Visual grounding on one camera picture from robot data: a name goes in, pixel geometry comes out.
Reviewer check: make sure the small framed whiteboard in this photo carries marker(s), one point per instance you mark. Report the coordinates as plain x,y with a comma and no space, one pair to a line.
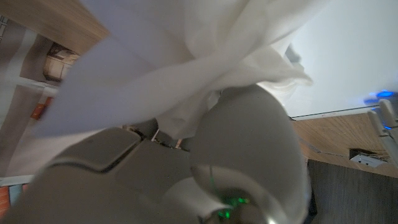
348,56

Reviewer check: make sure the printed bookshelf backdrop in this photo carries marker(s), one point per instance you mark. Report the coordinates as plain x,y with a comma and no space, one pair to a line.
18,93

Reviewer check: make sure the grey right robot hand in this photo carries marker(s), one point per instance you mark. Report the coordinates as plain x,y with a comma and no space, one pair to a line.
242,140

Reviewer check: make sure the white cloth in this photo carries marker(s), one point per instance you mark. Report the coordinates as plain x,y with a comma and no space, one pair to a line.
155,68

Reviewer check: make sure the dark perforated panel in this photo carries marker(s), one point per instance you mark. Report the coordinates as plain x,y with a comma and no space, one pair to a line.
354,196

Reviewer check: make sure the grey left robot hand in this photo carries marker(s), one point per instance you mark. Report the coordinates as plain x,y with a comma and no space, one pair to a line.
390,124

